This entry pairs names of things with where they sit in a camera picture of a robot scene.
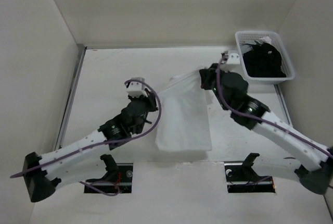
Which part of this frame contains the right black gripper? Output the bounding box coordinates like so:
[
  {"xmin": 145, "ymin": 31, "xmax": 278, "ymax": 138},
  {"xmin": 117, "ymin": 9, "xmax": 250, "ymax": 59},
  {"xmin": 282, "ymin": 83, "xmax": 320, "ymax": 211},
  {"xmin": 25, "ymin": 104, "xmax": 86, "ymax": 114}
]
[{"xmin": 199, "ymin": 63, "xmax": 230, "ymax": 110}]

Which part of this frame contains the white tank top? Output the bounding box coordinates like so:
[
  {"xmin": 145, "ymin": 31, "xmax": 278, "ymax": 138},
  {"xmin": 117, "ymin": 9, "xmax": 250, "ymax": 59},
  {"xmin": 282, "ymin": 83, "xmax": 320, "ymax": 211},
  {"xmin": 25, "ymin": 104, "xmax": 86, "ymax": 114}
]
[{"xmin": 155, "ymin": 70, "xmax": 212, "ymax": 152}]

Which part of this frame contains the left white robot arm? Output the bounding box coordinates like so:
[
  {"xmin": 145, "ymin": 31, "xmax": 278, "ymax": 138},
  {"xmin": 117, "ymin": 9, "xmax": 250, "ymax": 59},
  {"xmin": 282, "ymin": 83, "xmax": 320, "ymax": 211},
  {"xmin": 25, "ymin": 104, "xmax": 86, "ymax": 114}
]
[{"xmin": 23, "ymin": 90, "xmax": 158, "ymax": 203}]

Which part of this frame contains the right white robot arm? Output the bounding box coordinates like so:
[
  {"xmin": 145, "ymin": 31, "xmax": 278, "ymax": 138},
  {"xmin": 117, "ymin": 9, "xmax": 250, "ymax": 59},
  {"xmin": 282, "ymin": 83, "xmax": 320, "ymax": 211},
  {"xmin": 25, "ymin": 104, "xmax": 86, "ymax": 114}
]
[{"xmin": 199, "ymin": 63, "xmax": 332, "ymax": 195}]

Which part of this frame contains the black tank top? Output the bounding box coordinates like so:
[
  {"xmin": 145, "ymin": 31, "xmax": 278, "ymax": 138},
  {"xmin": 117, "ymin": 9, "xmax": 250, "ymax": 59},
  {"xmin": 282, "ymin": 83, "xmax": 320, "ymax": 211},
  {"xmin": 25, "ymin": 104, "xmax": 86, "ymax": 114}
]
[{"xmin": 242, "ymin": 42, "xmax": 286, "ymax": 78}]

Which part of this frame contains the white plastic basket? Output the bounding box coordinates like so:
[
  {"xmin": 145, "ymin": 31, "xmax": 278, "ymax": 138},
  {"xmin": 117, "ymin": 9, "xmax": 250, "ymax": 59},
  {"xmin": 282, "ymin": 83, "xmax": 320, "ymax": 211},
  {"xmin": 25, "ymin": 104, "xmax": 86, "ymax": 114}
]
[{"xmin": 235, "ymin": 30, "xmax": 295, "ymax": 84}]

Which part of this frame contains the small white cloth in basket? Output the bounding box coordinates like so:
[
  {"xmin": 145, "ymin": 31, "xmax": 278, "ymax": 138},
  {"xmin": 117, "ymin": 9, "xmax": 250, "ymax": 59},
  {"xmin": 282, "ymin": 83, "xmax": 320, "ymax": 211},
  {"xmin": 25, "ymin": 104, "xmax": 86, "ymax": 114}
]
[{"xmin": 254, "ymin": 36, "xmax": 272, "ymax": 45}]

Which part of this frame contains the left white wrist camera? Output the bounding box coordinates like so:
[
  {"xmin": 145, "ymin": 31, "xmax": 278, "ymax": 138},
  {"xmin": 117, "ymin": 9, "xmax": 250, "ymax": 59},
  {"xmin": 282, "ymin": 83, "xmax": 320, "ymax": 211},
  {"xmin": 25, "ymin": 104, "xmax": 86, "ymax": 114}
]
[{"xmin": 125, "ymin": 81, "xmax": 147, "ymax": 97}]

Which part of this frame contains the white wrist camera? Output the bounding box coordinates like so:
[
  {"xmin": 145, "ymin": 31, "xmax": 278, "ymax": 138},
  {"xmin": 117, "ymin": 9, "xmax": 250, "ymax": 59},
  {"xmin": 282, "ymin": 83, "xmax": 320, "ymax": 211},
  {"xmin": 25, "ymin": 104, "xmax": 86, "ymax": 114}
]
[
  {"xmin": 125, "ymin": 81, "xmax": 147, "ymax": 97},
  {"xmin": 221, "ymin": 50, "xmax": 240, "ymax": 65}
]

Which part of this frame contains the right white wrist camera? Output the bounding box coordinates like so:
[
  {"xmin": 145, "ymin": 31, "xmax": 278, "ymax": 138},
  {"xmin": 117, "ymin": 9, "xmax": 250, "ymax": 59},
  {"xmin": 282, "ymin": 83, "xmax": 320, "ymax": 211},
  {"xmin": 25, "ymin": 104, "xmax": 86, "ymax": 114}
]
[{"xmin": 221, "ymin": 50, "xmax": 240, "ymax": 65}]

